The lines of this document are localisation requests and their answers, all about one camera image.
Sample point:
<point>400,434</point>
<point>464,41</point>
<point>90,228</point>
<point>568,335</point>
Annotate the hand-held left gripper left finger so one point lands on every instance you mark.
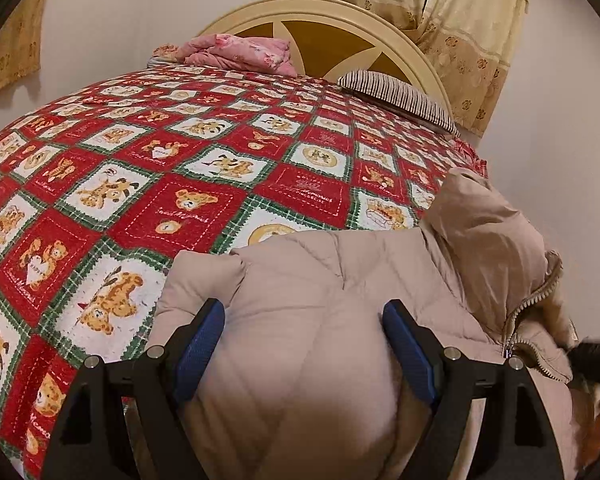
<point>200,355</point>

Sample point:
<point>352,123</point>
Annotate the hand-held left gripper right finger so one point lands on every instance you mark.
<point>410,355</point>

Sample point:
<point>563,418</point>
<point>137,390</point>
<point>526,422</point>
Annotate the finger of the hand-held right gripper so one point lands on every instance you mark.
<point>595,360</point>

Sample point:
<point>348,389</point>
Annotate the beige puffer jacket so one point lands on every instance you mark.
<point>305,305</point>

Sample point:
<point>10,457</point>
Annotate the red bear printed bedspread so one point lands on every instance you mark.
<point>180,160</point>

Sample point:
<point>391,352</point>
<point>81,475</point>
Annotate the striped pillow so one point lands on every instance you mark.
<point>400,92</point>

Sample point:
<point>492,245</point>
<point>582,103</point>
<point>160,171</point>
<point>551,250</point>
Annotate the pink folded quilt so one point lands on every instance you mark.
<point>240,52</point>

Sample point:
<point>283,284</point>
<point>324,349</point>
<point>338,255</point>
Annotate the cream wooden headboard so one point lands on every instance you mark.
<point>330,35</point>

